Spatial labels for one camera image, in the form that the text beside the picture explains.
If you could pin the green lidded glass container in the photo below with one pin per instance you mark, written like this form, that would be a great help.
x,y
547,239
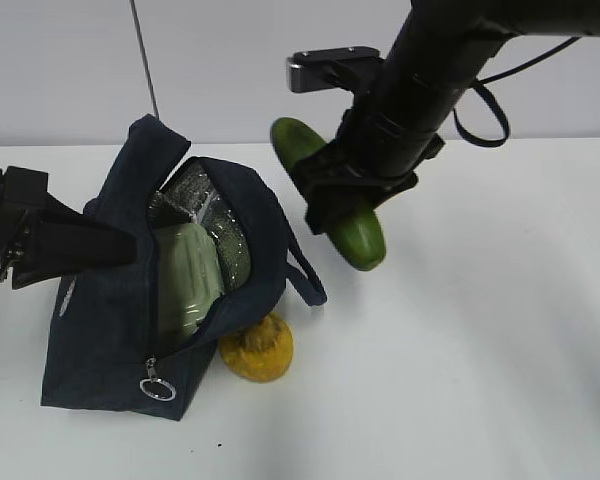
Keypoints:
x,y
189,281

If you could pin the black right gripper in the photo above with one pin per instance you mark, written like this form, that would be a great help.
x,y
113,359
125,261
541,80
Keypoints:
x,y
388,140

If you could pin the yellow toy squash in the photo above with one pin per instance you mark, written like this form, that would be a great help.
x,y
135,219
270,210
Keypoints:
x,y
261,353

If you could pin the dark blue insulated lunch bag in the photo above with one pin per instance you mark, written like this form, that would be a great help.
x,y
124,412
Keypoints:
x,y
102,351

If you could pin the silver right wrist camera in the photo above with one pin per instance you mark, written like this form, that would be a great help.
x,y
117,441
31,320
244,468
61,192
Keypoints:
x,y
345,68

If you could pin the green cucumber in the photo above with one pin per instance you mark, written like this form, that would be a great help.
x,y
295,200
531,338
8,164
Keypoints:
x,y
358,239

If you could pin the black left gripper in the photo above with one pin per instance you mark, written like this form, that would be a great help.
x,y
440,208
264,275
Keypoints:
x,y
41,238

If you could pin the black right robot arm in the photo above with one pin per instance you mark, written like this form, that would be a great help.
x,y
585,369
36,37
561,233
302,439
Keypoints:
x,y
443,45

